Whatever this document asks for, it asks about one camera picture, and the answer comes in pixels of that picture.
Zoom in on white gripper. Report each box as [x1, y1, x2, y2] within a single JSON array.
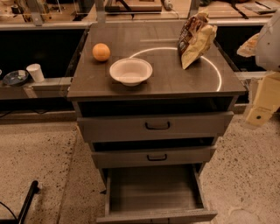
[[237, 33, 280, 127]]

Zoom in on brown chip bag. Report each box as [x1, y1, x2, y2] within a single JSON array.
[[178, 11, 217, 69]]

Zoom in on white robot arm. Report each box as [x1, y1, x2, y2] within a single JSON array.
[[237, 10, 280, 127]]

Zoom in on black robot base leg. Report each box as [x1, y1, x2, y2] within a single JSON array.
[[0, 180, 39, 224]]

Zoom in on top grey drawer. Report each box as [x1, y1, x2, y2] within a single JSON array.
[[78, 112, 234, 143]]

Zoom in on grey drawer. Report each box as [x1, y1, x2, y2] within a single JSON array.
[[96, 164, 217, 224], [78, 112, 234, 143], [92, 146, 216, 168]]

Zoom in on grey drawer cabinet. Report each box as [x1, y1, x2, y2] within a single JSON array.
[[66, 21, 249, 224]]

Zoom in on bottom grey drawer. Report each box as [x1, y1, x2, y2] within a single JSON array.
[[96, 164, 217, 224]]

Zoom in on middle grey drawer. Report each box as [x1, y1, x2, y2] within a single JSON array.
[[92, 146, 216, 168]]

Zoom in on white paper bowl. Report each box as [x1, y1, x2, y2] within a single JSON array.
[[109, 58, 153, 87]]

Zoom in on orange fruit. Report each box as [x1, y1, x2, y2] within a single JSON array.
[[93, 43, 110, 61]]

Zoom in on white paper cup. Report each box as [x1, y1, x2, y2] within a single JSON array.
[[26, 64, 45, 82]]

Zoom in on dark round plate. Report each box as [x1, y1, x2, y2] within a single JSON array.
[[3, 70, 29, 87]]

